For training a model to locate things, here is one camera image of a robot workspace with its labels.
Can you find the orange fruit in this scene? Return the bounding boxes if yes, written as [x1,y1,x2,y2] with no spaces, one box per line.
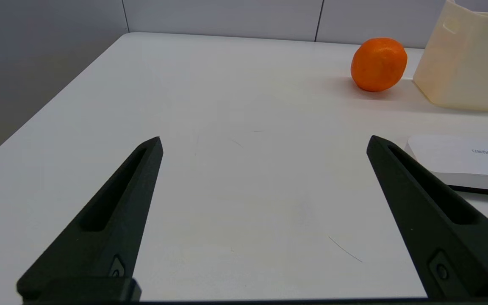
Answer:
[350,38,408,92]

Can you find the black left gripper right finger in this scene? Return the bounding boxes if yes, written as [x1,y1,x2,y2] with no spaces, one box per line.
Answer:
[366,136,488,299]

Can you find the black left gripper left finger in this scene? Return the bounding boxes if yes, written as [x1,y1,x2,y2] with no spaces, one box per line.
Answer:
[17,136,164,302]

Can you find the cream plastic container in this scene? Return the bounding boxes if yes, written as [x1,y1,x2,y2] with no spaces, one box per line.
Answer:
[413,0,488,113]

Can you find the white flat rounded box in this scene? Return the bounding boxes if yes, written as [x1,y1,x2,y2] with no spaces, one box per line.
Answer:
[405,135,488,197]

